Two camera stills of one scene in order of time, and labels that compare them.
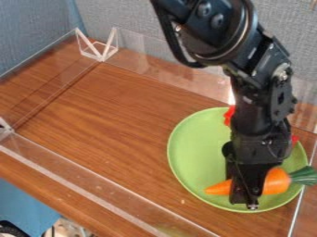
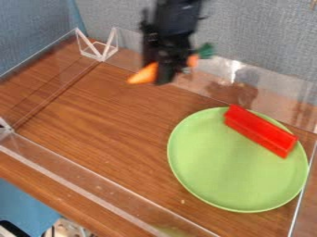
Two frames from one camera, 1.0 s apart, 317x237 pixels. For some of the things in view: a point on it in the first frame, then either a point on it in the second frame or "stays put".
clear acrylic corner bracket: [98, 51] stays put
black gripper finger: [246, 182] -> [165, 70]
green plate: [197, 163] stays put
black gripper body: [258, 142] -> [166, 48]
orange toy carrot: [276, 180] -> [147, 74]
